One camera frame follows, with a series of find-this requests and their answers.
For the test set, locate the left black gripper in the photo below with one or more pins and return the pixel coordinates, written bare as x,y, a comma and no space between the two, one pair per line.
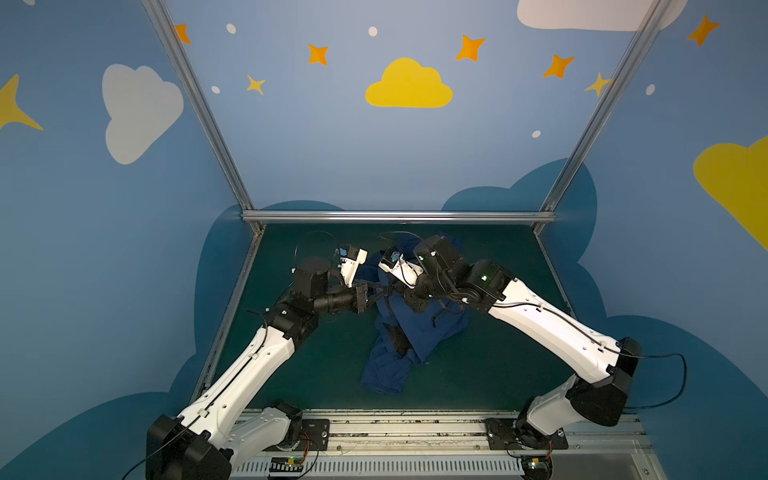
361,297

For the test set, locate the blue jacket with black lining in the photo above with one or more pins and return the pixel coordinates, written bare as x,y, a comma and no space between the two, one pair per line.
407,338

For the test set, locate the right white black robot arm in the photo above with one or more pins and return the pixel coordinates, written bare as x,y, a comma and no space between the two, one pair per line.
603,367

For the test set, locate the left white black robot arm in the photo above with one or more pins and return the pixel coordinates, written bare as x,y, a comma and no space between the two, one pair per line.
206,440

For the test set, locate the left small circuit board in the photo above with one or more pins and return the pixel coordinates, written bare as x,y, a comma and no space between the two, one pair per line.
290,466

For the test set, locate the small circuit board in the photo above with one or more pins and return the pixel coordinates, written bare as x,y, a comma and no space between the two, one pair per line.
536,468
290,466

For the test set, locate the right small circuit board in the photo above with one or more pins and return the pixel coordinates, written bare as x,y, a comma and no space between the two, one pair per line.
536,468

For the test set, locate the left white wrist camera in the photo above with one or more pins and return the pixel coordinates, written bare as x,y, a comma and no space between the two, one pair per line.
351,258

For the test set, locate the horizontal aluminium back rail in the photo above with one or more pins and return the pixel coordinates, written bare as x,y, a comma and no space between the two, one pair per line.
397,217

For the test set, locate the left floor aluminium rail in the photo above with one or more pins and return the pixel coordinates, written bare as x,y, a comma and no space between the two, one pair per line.
222,274

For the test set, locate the floor aluminium rail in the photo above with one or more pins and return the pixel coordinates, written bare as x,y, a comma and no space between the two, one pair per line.
222,274
555,275

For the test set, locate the right floor aluminium rail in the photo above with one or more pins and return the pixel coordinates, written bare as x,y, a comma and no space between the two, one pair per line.
555,275

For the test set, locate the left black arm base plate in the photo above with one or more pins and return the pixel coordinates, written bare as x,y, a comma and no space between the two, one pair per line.
312,434

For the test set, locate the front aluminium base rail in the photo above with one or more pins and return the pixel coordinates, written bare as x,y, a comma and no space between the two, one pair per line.
393,444

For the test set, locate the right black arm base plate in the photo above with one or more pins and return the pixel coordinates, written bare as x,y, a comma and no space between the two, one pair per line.
504,434

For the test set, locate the right aluminium corner post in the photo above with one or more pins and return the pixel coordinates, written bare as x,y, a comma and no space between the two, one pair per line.
636,51

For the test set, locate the aluminium corner post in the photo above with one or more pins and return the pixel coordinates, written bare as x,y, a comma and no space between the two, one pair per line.
161,20
636,51

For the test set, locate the left aluminium corner post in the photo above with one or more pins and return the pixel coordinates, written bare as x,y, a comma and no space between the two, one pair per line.
161,20

